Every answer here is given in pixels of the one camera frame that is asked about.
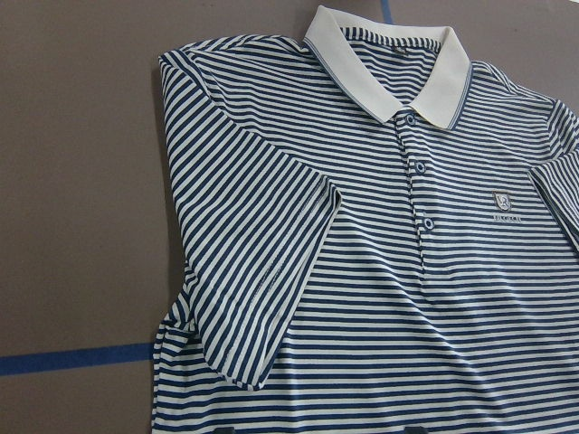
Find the blue white striped polo shirt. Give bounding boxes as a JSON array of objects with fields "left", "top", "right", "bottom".
[{"left": 152, "top": 6, "right": 578, "bottom": 433}]

